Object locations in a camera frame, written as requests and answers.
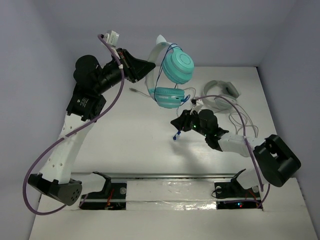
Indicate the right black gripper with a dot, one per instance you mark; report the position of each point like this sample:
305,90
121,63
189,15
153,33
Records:
181,121

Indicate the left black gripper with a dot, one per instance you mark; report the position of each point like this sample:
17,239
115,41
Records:
127,66

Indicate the teal white cat-ear headphones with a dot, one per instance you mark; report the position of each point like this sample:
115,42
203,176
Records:
177,66

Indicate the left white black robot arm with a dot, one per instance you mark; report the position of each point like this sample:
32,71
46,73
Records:
86,105

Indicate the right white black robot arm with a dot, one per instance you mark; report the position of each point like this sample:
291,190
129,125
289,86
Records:
273,161

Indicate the grey white gaming headset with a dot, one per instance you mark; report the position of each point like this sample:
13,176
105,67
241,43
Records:
228,93

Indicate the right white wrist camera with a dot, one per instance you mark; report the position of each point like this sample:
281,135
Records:
194,102

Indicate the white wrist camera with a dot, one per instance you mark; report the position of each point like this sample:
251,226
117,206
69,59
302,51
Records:
194,102
111,38

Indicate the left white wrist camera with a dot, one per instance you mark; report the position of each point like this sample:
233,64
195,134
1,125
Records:
111,38

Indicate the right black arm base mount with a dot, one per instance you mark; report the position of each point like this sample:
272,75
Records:
230,195

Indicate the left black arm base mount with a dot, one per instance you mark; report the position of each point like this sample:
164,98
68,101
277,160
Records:
111,197

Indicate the metal base rail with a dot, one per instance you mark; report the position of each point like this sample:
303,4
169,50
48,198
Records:
154,176

